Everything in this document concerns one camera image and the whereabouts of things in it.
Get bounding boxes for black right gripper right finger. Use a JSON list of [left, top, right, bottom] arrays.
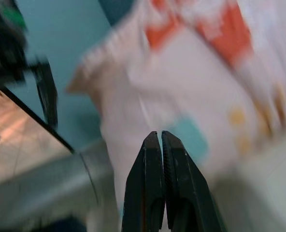
[[160, 130, 227, 232]]

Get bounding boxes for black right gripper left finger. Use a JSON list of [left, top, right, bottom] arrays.
[[121, 131, 167, 232]]

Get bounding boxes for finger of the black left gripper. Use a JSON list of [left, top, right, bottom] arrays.
[[35, 57, 59, 127]]

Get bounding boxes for pink pillow with red spots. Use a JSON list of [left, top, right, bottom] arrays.
[[65, 0, 286, 218]]

